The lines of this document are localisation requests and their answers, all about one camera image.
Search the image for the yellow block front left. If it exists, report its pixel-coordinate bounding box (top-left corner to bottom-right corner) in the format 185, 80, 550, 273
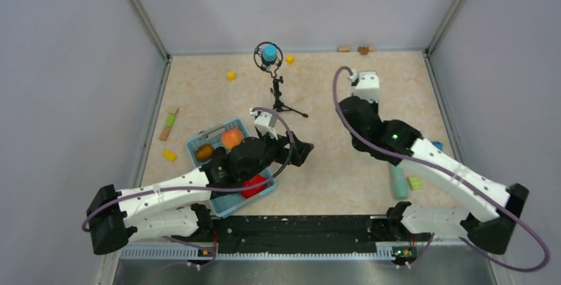
162, 149, 177, 162

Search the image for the green and wood toy block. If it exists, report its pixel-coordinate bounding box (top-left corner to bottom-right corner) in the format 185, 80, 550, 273
159, 106, 179, 141

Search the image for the blue perforated plastic basket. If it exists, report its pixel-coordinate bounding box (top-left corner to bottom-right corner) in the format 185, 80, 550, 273
187, 117, 278, 220

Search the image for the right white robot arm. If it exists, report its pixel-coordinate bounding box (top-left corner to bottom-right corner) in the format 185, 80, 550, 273
336, 96, 529, 255

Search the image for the blue toy block right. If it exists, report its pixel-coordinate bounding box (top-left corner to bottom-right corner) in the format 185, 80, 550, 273
432, 141, 444, 151

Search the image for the yellow green sticky block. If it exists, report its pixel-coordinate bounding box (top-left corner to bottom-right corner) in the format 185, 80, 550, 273
407, 177, 423, 190

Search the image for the brown wooden piece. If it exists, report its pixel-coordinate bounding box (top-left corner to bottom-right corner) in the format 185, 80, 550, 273
357, 46, 370, 56

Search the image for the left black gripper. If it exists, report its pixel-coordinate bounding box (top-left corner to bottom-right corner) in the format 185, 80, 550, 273
243, 128, 314, 182

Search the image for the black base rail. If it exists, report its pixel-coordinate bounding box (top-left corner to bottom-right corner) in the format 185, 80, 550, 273
171, 215, 421, 258

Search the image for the yellow cube left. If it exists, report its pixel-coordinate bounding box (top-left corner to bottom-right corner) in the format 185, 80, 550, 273
227, 71, 236, 81

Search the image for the red toy bell pepper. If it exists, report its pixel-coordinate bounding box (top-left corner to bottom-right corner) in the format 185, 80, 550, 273
240, 175, 267, 199

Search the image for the blue microphone on tripod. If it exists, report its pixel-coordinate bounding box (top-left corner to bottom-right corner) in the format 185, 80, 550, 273
253, 41, 309, 120

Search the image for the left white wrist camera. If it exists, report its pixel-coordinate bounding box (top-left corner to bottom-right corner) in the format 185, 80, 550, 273
250, 109, 279, 140

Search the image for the brown toy kiwi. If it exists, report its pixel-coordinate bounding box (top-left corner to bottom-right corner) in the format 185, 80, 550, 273
194, 143, 214, 163

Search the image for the teal plastic bottle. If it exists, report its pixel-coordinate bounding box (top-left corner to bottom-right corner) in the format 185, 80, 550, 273
388, 164, 410, 200

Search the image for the orange toy peach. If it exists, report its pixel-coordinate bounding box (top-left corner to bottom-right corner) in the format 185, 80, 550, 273
220, 128, 245, 150

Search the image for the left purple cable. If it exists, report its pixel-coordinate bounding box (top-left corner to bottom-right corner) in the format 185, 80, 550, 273
81, 106, 295, 233

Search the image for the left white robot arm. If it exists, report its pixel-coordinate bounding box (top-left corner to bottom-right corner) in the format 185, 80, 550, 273
82, 131, 314, 255

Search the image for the dark plum toy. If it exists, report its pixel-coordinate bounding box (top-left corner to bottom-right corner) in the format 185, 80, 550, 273
212, 146, 228, 160

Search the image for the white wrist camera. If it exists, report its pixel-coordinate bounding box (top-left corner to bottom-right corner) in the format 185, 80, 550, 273
250, 109, 279, 140
347, 69, 380, 104

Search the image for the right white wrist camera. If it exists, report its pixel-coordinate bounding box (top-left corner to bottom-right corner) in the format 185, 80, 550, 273
347, 69, 380, 104

